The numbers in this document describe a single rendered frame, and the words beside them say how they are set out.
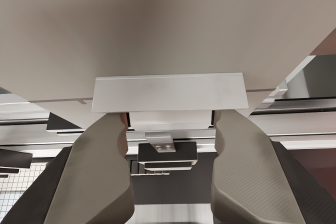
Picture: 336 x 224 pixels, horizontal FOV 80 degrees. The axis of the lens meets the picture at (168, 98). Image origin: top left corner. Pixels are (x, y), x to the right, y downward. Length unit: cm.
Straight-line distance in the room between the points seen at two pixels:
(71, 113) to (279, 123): 44
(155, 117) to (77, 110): 7
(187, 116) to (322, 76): 54
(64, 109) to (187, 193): 60
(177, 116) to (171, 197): 57
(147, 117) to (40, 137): 42
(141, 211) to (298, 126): 40
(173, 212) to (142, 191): 52
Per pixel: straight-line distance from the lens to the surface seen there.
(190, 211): 24
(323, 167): 87
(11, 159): 61
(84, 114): 20
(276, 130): 52
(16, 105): 30
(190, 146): 42
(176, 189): 74
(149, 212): 24
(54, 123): 28
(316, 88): 71
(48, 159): 75
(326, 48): 40
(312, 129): 55
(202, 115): 19
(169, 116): 19
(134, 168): 62
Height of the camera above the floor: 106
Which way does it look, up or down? 22 degrees down
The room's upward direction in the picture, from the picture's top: 179 degrees clockwise
